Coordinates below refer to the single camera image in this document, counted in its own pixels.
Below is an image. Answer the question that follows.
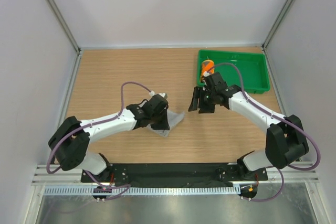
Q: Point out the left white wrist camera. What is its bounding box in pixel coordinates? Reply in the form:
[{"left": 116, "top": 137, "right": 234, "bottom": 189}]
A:
[{"left": 149, "top": 91, "right": 167, "bottom": 99}]

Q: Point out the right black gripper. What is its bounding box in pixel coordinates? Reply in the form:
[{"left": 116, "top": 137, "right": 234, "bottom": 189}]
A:
[{"left": 188, "top": 86, "right": 216, "bottom": 114}]

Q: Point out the aluminium frame rail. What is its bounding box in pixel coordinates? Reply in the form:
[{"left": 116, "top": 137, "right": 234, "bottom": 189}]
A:
[{"left": 31, "top": 160, "right": 320, "bottom": 187}]

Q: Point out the white slotted cable duct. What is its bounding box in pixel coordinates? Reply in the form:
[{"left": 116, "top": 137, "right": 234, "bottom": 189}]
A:
[{"left": 44, "top": 184, "right": 240, "bottom": 197}]

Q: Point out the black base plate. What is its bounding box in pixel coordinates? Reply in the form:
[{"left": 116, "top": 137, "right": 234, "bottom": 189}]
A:
[{"left": 97, "top": 163, "right": 268, "bottom": 188}]

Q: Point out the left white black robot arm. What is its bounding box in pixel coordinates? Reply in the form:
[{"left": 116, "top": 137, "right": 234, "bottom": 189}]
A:
[{"left": 48, "top": 93, "right": 170, "bottom": 182}]

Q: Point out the green plastic tray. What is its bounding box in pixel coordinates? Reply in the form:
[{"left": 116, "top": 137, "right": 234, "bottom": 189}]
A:
[{"left": 197, "top": 49, "right": 270, "bottom": 94}]

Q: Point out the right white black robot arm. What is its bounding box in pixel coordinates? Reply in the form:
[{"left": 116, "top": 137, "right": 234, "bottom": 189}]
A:
[{"left": 188, "top": 72, "right": 309, "bottom": 180}]

